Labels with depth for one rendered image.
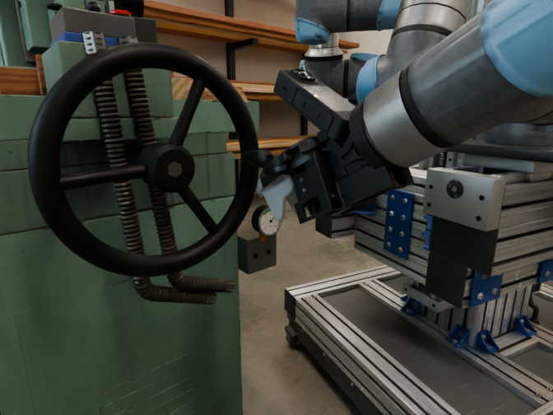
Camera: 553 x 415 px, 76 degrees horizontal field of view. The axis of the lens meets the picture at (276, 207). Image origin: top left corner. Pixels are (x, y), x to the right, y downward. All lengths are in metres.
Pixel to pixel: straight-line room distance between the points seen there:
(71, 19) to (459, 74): 0.44
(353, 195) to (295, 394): 1.01
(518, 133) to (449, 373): 0.65
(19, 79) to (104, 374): 0.52
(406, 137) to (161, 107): 0.37
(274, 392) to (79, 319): 0.77
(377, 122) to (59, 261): 0.52
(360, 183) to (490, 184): 0.36
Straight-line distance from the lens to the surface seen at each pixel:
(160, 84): 0.56
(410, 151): 0.31
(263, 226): 0.72
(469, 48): 0.28
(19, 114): 0.61
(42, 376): 0.73
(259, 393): 1.29
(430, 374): 1.11
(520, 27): 0.27
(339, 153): 0.36
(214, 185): 0.71
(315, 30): 0.82
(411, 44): 0.43
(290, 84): 0.39
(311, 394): 1.29
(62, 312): 0.68
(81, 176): 0.44
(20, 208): 0.62
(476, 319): 1.18
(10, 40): 0.97
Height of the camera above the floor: 0.88
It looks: 15 degrees down
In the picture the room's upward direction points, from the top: straight up
